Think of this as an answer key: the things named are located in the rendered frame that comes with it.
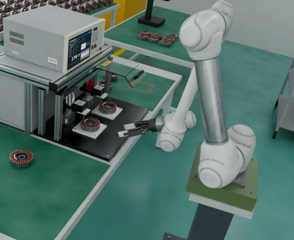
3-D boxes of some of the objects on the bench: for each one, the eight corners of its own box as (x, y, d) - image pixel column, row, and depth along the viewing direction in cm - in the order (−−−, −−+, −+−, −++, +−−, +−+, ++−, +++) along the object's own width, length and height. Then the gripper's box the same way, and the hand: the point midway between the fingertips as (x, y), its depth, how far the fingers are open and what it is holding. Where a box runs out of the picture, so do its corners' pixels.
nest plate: (122, 110, 235) (122, 108, 234) (112, 120, 222) (113, 118, 222) (102, 103, 238) (102, 102, 237) (91, 113, 225) (91, 111, 225)
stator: (119, 109, 232) (120, 105, 230) (110, 116, 223) (111, 111, 221) (104, 104, 236) (105, 98, 234) (95, 110, 227) (95, 105, 225)
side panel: (32, 133, 201) (32, 81, 184) (29, 135, 198) (28, 83, 182) (-10, 118, 206) (-13, 66, 190) (-13, 120, 204) (-17, 68, 188)
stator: (102, 125, 213) (103, 120, 211) (94, 134, 203) (94, 129, 201) (85, 120, 215) (86, 115, 213) (76, 128, 206) (77, 123, 204)
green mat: (111, 165, 188) (111, 165, 187) (44, 252, 137) (44, 251, 136) (-36, 112, 207) (-36, 111, 207) (-142, 170, 156) (-142, 169, 156)
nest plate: (106, 126, 215) (106, 125, 214) (95, 139, 202) (95, 137, 201) (84, 119, 218) (84, 117, 217) (72, 130, 205) (72, 128, 204)
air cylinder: (74, 119, 215) (75, 112, 213) (68, 125, 209) (69, 117, 206) (67, 117, 216) (68, 109, 214) (61, 123, 210) (61, 115, 207)
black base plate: (148, 112, 243) (149, 109, 242) (109, 162, 190) (109, 158, 189) (86, 92, 253) (87, 89, 252) (33, 134, 200) (33, 131, 198)
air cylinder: (93, 104, 236) (93, 96, 233) (88, 108, 229) (88, 101, 227) (86, 101, 237) (87, 94, 234) (81, 106, 230) (81, 98, 228)
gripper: (154, 140, 185) (116, 145, 195) (165, 122, 203) (130, 128, 213) (149, 127, 183) (111, 133, 193) (161, 110, 200) (126, 116, 210)
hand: (125, 130), depth 202 cm, fingers open, 8 cm apart
